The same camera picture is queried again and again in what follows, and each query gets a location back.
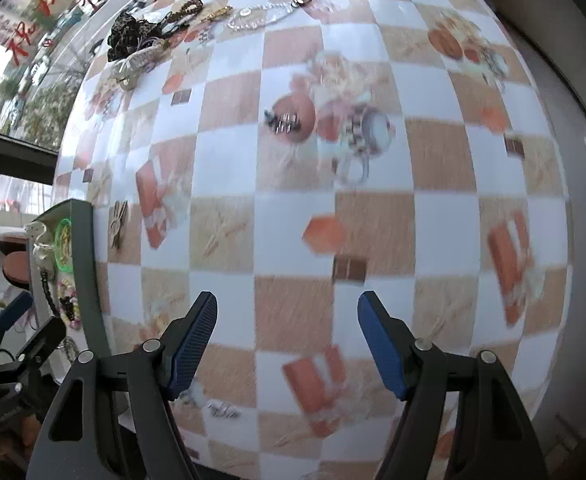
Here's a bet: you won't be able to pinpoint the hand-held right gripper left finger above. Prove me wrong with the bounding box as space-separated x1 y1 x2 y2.
25 290 219 480

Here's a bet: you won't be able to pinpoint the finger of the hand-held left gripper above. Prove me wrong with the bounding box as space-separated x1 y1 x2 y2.
0 316 68 381
0 290 34 361

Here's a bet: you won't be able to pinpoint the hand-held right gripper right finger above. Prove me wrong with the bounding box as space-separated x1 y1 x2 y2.
357 290 546 480

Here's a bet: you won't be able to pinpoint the grey jewelry tray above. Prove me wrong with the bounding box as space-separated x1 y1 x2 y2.
20 198 112 363

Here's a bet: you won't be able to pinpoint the white jewelry holder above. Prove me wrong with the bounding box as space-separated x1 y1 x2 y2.
27 221 54 273

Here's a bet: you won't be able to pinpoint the person's left hand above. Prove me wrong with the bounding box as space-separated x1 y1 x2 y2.
0 412 41 466

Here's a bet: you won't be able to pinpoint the brown round seat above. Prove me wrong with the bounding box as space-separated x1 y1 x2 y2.
0 239 34 288

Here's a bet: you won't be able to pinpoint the small silver earrings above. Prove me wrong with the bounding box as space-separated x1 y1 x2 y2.
204 399 242 419

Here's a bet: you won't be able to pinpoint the wooden hair clip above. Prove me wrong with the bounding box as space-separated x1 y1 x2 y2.
108 200 130 251

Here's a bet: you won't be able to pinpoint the checkered printed tablecloth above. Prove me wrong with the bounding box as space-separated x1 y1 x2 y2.
53 0 574 480

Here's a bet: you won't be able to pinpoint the small dark metal hair clip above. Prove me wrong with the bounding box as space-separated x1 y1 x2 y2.
264 110 306 136

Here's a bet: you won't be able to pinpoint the white lace hair band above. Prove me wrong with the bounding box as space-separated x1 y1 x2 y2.
109 44 170 92

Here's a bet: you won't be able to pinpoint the dark fabric scrunchie pile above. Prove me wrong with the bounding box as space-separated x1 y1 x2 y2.
106 10 166 62

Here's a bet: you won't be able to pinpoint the gold hair clip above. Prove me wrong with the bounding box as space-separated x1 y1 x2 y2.
200 5 235 24

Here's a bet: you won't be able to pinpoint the green ring bracelet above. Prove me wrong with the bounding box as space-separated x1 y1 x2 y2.
54 216 77 262

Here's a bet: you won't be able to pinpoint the dark brown bead bracelet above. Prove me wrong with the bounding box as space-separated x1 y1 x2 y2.
164 0 205 27

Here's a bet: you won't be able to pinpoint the pearl necklace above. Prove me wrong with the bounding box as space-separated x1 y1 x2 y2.
226 1 300 32

